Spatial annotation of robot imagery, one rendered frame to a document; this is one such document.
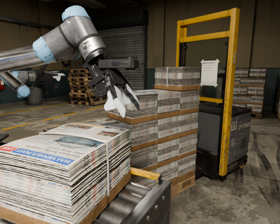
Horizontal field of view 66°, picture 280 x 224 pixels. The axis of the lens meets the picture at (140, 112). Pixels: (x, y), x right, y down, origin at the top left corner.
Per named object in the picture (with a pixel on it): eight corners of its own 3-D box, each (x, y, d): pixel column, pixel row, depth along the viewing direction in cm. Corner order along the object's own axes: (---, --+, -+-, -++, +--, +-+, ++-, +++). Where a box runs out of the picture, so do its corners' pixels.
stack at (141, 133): (50, 222, 180) (41, 127, 164) (153, 179, 252) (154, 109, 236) (66, 253, 151) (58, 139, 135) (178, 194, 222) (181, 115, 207)
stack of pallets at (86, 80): (90, 99, 929) (89, 69, 904) (108, 101, 890) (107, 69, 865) (68, 104, 811) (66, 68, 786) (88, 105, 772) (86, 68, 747)
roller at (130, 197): (62, 177, 104) (61, 167, 103) (149, 206, 82) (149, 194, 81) (54, 182, 100) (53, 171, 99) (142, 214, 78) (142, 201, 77)
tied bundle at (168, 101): (132, 113, 218) (132, 90, 214) (154, 110, 236) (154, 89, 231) (157, 120, 188) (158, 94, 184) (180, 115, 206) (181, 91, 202)
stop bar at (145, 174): (86, 158, 114) (86, 155, 113) (162, 178, 93) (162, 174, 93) (82, 161, 111) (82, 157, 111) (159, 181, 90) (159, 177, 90)
